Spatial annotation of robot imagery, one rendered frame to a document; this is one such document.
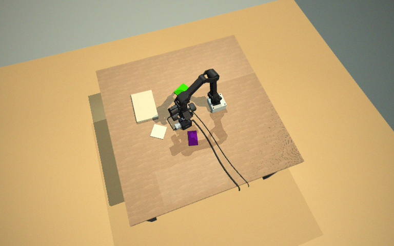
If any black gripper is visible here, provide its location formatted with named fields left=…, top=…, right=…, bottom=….
left=170, top=103, right=196, bottom=121

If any bright green flat rectangular block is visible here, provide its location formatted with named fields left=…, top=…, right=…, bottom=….
left=174, top=83, right=189, bottom=95

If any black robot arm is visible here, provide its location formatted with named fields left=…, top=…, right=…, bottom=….
left=168, top=69, right=222, bottom=121

